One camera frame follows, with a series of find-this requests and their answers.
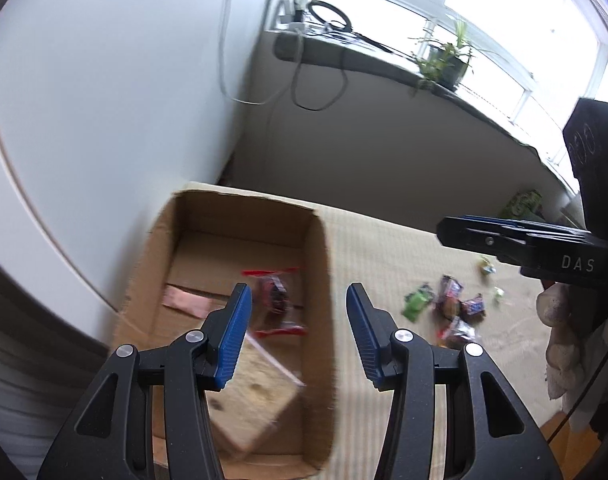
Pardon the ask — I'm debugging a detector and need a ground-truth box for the snickers bar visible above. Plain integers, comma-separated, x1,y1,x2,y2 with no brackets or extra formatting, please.
460,294,486,321
436,275,463,320

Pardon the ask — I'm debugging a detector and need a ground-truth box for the white wardrobe cabinet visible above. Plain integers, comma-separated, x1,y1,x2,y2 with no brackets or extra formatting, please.
0,0,285,311

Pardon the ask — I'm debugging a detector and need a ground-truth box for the white window frame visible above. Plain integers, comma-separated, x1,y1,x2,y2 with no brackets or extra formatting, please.
295,0,608,181

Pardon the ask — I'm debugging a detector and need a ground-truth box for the grey windowsill cover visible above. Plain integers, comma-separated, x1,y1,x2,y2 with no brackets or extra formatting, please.
272,30,578,196

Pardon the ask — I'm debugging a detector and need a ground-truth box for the green patterned bag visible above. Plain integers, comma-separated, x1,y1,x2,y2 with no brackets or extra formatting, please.
499,190,544,221

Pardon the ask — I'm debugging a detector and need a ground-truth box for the striped beige table cloth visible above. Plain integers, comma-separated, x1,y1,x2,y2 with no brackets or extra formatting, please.
183,179,565,480

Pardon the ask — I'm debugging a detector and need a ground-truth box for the white power strip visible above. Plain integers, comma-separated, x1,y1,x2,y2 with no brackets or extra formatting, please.
277,0,306,34

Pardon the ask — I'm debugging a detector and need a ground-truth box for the green snack packet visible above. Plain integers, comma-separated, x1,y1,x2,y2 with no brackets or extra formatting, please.
401,283,435,323

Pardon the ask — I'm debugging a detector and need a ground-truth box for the brown cardboard box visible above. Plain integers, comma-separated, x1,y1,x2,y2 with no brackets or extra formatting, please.
112,186,336,479

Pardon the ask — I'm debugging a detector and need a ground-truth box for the green lid jelly cup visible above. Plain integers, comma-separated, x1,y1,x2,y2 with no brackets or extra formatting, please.
477,255,496,278

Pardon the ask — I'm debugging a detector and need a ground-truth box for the bread sandwich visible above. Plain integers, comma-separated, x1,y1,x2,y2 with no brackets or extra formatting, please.
206,335,304,460

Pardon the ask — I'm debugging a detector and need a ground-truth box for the small green candy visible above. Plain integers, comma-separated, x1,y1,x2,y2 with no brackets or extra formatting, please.
492,287,504,306

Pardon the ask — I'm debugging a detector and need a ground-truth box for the white cable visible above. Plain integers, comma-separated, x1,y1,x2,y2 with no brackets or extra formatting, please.
217,0,297,108

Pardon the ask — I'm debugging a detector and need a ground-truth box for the black cable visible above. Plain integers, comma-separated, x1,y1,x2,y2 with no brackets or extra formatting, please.
289,46,349,112

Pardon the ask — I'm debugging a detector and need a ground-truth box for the red clear snack bag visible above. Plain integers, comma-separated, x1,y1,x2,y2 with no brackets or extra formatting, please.
242,266,308,339

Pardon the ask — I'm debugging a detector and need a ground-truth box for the gloved right hand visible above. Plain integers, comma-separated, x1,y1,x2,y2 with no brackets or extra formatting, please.
536,283,608,432

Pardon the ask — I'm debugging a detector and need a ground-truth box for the potted spider plant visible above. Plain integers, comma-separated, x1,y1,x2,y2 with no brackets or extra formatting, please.
410,20,473,92

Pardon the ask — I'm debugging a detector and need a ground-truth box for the black ring light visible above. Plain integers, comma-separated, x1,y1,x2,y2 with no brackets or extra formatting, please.
306,0,393,53

